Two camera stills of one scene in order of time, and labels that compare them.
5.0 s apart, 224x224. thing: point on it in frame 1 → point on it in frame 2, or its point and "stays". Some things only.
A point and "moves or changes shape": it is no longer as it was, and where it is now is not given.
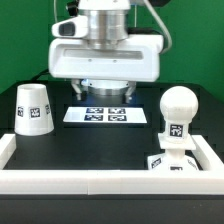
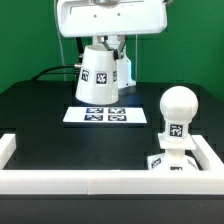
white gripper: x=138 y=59 → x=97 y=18
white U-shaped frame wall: x=106 y=181 stays
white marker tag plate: x=106 y=114 stays
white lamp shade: x=33 y=116 moves or changes shape
